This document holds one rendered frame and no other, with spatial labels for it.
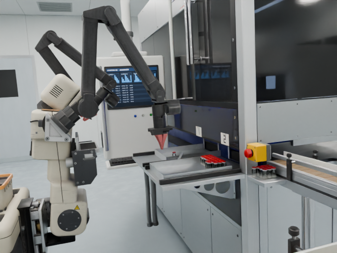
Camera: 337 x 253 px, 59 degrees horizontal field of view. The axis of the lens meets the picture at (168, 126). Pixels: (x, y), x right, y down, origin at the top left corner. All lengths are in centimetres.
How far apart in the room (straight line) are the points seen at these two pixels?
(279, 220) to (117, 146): 123
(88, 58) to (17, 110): 562
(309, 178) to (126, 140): 138
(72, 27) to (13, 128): 244
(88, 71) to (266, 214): 104
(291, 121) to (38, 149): 117
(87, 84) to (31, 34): 568
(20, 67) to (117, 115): 478
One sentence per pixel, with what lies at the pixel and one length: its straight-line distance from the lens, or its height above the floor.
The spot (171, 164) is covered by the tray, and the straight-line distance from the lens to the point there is 160.
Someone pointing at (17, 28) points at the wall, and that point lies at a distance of 694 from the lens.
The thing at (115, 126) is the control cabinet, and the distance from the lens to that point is 221.
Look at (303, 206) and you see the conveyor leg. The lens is 139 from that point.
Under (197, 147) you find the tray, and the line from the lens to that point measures 201.
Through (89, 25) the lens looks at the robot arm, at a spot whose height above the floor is 156.
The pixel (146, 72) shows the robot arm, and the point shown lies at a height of 137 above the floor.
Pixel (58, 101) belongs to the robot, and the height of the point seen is 127.
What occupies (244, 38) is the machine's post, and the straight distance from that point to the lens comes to 139.
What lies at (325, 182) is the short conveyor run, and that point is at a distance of 122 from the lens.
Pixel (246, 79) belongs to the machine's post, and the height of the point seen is 131.
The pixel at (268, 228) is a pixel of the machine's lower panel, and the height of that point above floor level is 60.
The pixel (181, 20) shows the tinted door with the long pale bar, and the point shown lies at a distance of 211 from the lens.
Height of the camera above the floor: 129
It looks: 7 degrees down
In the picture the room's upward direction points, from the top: 3 degrees counter-clockwise
